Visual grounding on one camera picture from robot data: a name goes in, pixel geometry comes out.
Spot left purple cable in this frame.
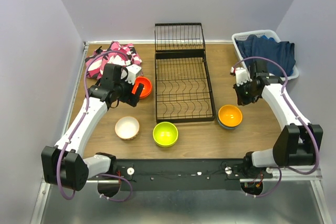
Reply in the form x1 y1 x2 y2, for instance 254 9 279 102
57 51 133 202

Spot orange bowl top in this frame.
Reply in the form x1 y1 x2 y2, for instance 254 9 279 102
132 76 152 94

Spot orange bowl bottom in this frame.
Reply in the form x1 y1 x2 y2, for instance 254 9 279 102
140 92 151 99

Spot dark blue jeans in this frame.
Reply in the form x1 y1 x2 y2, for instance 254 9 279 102
235 35 296 77

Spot pink camouflage cloth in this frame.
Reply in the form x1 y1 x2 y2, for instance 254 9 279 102
85 41 142 80

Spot white plastic basket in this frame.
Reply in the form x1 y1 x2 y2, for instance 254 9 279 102
232 29 299 80

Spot lime green bowl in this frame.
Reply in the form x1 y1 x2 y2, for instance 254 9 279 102
152 122 179 147

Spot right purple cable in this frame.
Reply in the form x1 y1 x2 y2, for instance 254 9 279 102
232 56 321 198

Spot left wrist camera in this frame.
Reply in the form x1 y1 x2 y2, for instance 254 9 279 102
121 64 142 84

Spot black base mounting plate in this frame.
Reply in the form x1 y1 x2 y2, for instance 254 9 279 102
107 158 272 191

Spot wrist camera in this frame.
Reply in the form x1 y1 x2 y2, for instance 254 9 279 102
230 67 251 87
121 64 142 84

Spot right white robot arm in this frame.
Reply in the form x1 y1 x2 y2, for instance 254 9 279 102
230 57 323 178

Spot yellow orange bowl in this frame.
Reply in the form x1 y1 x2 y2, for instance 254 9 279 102
217 104 243 128

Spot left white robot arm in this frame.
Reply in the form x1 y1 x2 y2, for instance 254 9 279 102
41 63 143 191

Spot blue bowl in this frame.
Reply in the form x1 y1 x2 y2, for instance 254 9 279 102
217 118 239 130

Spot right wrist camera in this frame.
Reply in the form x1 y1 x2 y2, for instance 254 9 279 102
230 67 251 87

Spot purple cable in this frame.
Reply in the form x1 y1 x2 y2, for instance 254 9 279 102
57 51 133 202
232 56 321 198

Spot black wire dish rack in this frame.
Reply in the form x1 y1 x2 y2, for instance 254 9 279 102
154 23 216 123

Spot white pink bowl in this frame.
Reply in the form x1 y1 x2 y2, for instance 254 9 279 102
114 116 140 140

